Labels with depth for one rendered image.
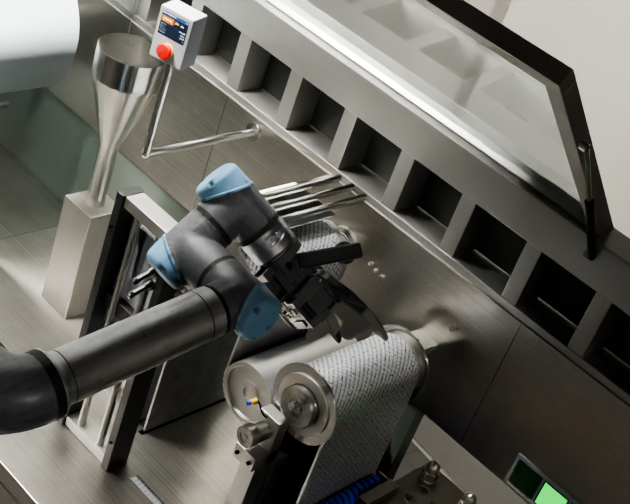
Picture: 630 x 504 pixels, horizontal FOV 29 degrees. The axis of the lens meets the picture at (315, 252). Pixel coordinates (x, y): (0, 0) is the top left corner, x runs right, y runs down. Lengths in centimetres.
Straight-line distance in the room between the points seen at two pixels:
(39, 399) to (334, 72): 104
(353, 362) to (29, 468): 64
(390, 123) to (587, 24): 132
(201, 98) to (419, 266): 64
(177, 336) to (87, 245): 96
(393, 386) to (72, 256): 79
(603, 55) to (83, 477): 188
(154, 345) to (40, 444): 80
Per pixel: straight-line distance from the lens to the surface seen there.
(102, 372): 159
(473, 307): 223
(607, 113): 346
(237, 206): 179
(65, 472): 235
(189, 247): 177
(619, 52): 343
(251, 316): 169
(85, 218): 254
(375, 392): 214
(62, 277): 265
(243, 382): 219
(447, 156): 220
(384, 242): 232
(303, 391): 206
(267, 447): 215
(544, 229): 211
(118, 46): 248
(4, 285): 275
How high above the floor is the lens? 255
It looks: 31 degrees down
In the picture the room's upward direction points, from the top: 21 degrees clockwise
